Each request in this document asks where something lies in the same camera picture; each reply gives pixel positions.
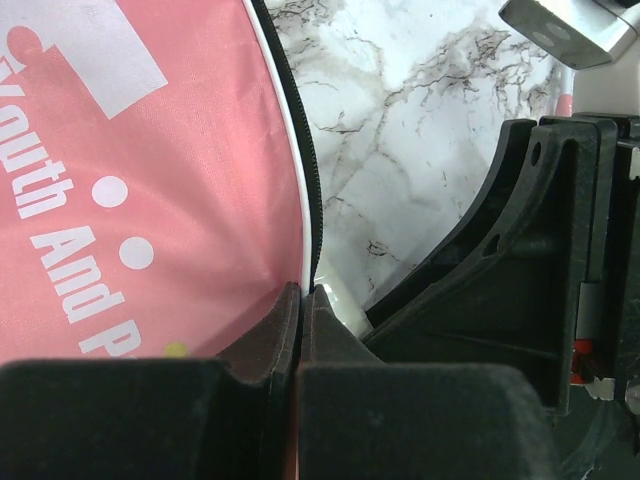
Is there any pink racket bag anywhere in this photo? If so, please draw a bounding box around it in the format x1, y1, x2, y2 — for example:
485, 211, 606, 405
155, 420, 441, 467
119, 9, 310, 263
1, 1, 322, 363

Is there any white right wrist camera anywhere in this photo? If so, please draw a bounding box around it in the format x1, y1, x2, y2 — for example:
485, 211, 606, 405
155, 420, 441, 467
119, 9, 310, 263
499, 0, 639, 70

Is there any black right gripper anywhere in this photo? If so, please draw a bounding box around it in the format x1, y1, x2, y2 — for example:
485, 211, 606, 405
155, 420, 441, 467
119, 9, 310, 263
365, 116, 639, 479

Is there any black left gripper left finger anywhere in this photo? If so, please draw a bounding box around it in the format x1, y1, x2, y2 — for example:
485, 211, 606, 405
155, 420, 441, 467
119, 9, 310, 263
1, 284, 301, 479

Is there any pink badminton racket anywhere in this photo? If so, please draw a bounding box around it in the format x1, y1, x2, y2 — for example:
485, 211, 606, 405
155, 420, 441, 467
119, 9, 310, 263
321, 281, 373, 338

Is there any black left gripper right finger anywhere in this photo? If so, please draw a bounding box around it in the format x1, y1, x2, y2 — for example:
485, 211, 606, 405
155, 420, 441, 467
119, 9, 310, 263
296, 288, 560, 479

